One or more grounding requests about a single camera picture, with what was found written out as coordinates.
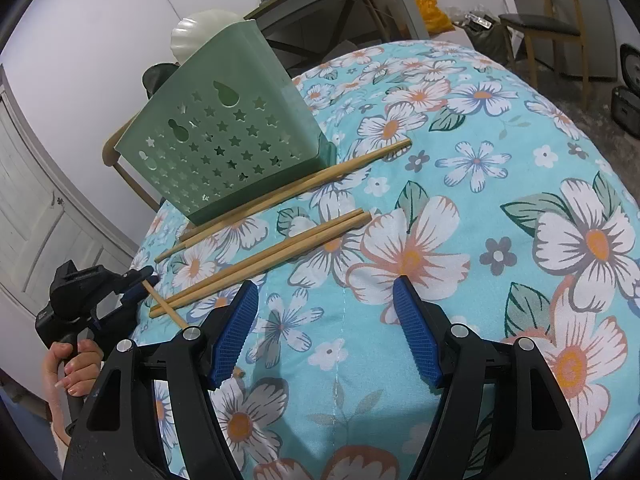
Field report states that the white panelled door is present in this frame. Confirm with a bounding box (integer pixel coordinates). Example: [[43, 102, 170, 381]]
[[0, 62, 143, 321]]

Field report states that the yellow plastic bag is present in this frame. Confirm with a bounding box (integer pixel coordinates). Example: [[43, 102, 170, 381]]
[[416, 0, 457, 34]]

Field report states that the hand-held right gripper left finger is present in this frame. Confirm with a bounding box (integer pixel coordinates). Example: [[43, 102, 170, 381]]
[[61, 280, 261, 480]]

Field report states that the dark green bag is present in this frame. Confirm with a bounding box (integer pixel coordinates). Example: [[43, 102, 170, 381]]
[[462, 7, 512, 63]]

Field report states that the blue floral tablecloth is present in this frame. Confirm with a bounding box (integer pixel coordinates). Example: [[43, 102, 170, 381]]
[[127, 40, 640, 480]]

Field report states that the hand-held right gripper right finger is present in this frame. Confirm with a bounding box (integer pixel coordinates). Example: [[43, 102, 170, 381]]
[[392, 276, 594, 480]]

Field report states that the person's left hand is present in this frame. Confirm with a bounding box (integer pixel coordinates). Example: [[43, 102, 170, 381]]
[[42, 340, 103, 398]]

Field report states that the white scalloped rice paddle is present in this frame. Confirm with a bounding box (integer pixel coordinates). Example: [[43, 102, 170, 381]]
[[170, 10, 247, 67]]

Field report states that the wooden chair black seat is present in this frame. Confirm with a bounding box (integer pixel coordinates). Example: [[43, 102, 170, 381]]
[[101, 122, 162, 211], [499, 0, 592, 92]]

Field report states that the black round pot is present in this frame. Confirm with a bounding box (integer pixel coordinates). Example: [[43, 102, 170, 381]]
[[610, 85, 640, 137]]

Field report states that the black white rice cooker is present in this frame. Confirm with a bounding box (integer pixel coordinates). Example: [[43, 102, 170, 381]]
[[619, 42, 640, 86]]

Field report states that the green plastic utensil holder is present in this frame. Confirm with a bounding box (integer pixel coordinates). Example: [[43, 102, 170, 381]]
[[115, 19, 338, 227]]

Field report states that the person's left forearm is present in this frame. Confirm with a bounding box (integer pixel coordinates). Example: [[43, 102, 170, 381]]
[[44, 390, 73, 448]]

